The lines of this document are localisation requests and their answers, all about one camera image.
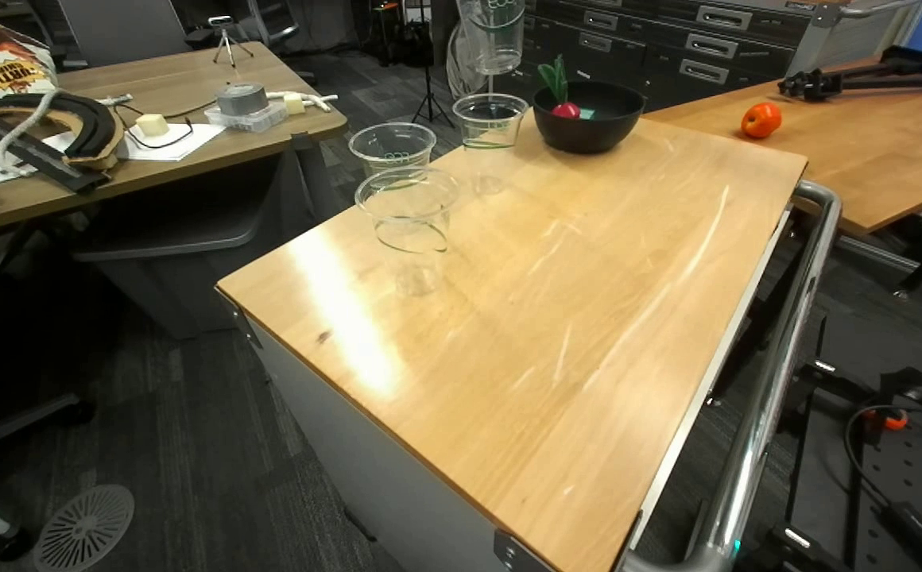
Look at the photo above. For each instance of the clear plastic cup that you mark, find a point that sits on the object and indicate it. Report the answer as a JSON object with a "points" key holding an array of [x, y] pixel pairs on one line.
{"points": [[407, 212], [492, 114], [393, 147], [494, 35]]}

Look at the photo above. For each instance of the red radish toy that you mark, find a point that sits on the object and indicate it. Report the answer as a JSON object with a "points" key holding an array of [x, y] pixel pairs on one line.
{"points": [[562, 107]]}

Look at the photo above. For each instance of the green wooden block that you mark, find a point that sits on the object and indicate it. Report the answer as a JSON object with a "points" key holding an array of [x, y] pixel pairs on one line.
{"points": [[589, 113]]}

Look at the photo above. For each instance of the black bowl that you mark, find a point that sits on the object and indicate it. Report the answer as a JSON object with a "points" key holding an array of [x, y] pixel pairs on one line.
{"points": [[589, 131]]}

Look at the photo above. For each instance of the grey cart cabinet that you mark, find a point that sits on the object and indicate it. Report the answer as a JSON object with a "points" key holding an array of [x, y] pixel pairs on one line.
{"points": [[376, 466]]}

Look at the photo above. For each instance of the clear plastic box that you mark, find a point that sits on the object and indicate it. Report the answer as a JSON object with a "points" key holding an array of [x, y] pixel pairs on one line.
{"points": [[249, 119]]}

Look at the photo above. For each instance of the dark drawer cabinet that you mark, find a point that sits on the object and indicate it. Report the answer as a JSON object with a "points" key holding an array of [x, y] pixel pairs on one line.
{"points": [[640, 41]]}

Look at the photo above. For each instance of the orange fruit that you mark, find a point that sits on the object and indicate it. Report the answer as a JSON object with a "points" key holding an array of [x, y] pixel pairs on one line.
{"points": [[761, 119]]}

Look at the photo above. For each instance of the small tabletop tripod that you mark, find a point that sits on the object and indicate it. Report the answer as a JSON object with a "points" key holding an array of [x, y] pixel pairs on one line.
{"points": [[227, 35]]}

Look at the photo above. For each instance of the cream round object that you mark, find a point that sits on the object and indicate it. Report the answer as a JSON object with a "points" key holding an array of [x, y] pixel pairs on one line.
{"points": [[151, 125]]}

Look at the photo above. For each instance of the wooden meeting desk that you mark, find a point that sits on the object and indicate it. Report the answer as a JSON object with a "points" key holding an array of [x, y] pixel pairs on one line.
{"points": [[145, 82]]}

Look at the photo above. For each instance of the black curved track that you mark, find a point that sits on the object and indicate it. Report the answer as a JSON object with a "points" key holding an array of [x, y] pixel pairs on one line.
{"points": [[84, 122]]}

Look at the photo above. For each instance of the grey office chair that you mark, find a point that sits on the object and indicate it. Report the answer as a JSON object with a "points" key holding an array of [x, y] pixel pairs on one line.
{"points": [[121, 28]]}

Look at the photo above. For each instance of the wooden work desk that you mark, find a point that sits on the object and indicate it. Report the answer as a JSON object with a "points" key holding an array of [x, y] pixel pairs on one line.
{"points": [[885, 160]]}

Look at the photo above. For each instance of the round grey floor disc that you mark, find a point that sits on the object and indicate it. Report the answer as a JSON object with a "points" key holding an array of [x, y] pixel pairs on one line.
{"points": [[84, 525]]}

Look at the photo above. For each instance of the black folded tripod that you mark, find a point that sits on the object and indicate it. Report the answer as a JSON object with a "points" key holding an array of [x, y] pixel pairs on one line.
{"points": [[864, 77]]}

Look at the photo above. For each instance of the long black bar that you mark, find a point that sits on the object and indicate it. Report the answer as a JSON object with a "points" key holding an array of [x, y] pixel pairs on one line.
{"points": [[27, 160]]}

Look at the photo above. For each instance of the grey plastic bin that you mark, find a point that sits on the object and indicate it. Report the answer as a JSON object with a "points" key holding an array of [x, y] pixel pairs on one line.
{"points": [[854, 34]]}

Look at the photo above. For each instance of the perforated metal breadboard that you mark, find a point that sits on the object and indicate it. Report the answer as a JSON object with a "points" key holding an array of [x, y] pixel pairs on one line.
{"points": [[906, 498]]}

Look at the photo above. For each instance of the snack chip bag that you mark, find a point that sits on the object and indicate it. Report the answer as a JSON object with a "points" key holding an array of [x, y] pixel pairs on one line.
{"points": [[12, 69]]}

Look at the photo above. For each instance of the grey duct tape roll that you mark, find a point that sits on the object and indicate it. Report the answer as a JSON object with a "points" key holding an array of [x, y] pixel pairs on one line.
{"points": [[239, 99]]}

